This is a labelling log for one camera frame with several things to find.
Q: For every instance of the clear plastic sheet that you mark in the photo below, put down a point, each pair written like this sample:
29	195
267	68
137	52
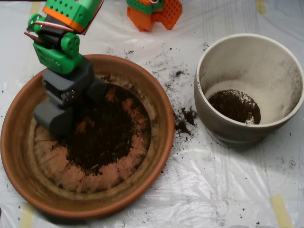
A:
213	178

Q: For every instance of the beige masking tape strip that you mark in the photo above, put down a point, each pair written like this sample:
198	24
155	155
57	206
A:
260	7
281	211
35	8
27	216

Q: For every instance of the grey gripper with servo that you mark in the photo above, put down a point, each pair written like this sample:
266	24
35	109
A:
69	80

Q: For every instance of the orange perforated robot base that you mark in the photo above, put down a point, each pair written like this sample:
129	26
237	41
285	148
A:
142	21

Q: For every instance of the terracotta saucer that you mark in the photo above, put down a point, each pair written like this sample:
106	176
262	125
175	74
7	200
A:
14	142

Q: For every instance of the white ceramic pot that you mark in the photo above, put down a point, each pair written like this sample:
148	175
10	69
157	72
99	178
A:
261	59

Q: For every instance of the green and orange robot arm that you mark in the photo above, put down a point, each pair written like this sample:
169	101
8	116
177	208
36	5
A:
59	9

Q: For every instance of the dark soil pile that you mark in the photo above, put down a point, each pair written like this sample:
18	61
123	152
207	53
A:
107	137

